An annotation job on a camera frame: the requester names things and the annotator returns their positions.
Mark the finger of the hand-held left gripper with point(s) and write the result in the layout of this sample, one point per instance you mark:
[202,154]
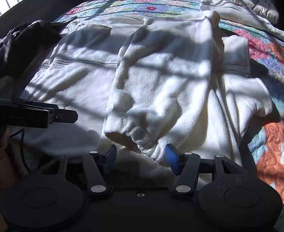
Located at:
[65,116]

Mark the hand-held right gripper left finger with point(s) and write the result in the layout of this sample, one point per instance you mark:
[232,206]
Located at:
[111,155]

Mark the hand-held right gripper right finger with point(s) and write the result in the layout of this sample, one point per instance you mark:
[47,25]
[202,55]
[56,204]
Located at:
[172,158]

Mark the white fleece jacket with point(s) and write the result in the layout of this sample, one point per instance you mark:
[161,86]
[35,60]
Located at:
[156,84]

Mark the pile of light clothes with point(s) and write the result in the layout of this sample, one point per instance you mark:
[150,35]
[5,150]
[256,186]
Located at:
[1,87]

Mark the dark brown garment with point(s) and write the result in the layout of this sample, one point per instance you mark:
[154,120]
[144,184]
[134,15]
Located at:
[23,46]

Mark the floral patchwork quilt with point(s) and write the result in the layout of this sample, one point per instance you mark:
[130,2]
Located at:
[277,137]

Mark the cream long-sleeve shirt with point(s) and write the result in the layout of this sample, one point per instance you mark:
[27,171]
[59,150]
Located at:
[238,12]

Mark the white quilted pillow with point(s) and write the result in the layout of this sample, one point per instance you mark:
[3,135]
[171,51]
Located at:
[250,0]

